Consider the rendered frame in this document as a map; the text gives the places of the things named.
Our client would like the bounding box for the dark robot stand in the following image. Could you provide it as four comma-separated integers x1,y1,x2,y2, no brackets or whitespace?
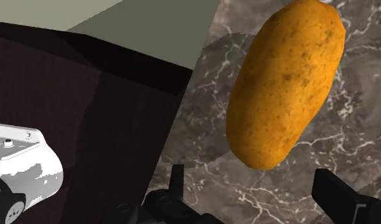
0,20,194,224

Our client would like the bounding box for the orange-brown potato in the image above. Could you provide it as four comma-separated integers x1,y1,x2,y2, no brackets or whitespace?
225,0,347,171

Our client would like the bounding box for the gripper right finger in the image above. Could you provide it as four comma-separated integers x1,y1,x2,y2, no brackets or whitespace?
311,168,381,224

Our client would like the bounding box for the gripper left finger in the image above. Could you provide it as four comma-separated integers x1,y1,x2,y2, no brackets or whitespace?
100,164,225,224

